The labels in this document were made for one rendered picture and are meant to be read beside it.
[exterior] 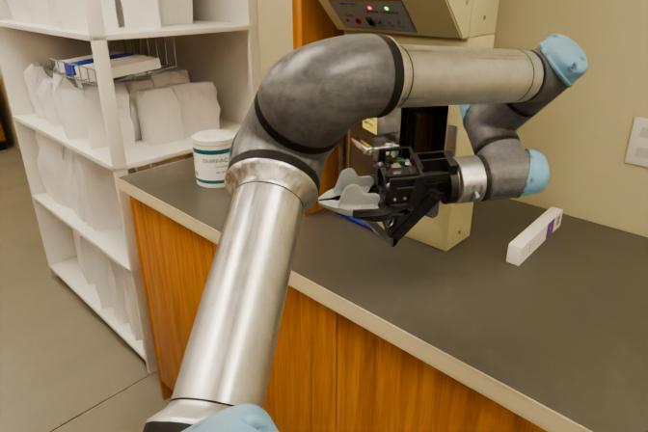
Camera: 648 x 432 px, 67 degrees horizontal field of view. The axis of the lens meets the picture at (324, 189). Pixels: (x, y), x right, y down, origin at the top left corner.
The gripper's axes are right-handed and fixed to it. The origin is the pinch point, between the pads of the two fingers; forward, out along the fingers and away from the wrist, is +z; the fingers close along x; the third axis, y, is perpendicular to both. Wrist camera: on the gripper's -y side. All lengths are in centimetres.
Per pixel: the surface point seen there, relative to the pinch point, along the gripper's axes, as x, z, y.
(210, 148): -62, 22, -37
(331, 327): -1.3, -2.3, -39.6
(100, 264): -100, 84, -128
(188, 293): -39, 34, -73
